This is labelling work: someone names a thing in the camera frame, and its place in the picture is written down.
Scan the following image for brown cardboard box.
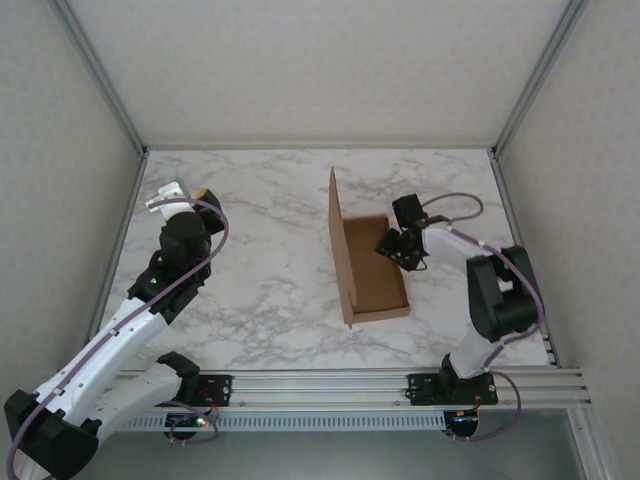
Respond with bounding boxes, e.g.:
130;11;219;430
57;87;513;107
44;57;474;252
327;166;412;330

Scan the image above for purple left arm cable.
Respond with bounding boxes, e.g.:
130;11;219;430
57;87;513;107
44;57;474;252
7;197;231;480

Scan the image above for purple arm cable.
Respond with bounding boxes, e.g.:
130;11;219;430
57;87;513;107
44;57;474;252
422;192;546;444
7;197;231;480

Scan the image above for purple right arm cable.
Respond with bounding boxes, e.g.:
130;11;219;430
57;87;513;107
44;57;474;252
422;192;546;444

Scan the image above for aluminium table side rail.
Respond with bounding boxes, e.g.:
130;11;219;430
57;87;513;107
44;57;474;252
488;149;560;370
74;149;150;372

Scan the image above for aluminium table end rail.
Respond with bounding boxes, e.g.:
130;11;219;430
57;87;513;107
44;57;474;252
143;143;497;153

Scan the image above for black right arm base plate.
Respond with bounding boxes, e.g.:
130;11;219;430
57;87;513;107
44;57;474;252
407;372;500;406

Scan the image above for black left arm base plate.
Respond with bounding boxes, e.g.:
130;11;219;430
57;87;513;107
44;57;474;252
197;373;234;407

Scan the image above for aluminium mounting rail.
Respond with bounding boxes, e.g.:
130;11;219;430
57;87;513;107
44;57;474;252
47;368;594;412

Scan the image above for aluminium frame post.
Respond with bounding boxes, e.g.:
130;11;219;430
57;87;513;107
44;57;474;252
47;0;150;160
489;0;592;160

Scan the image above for grey slotted cable duct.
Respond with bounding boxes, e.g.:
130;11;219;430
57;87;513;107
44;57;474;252
64;412;446;432

